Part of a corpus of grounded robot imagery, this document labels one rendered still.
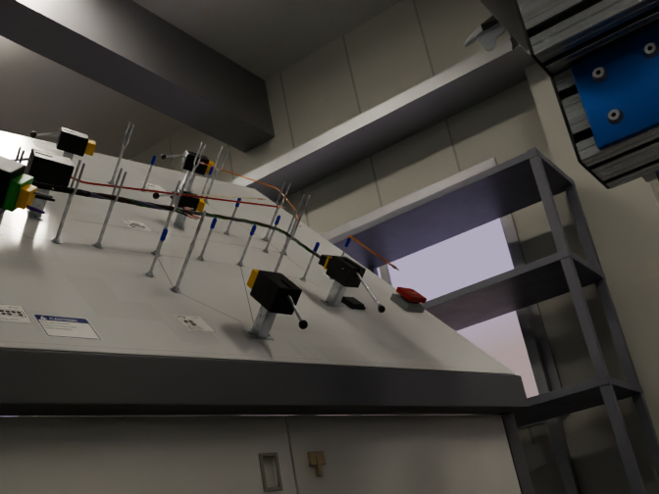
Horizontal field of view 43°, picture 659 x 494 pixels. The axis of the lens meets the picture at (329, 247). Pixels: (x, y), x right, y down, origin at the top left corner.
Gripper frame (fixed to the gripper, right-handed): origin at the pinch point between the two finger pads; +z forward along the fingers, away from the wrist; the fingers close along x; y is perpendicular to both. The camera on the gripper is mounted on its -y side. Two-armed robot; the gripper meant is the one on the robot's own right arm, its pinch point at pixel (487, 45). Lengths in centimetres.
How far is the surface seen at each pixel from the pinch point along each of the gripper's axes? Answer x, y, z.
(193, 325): -83, 53, 4
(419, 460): -47, 80, 10
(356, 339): -50, 58, 12
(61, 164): -93, 18, 17
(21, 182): -106, 32, -3
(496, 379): -23, 70, 11
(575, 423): 103, 79, 111
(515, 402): -19, 75, 12
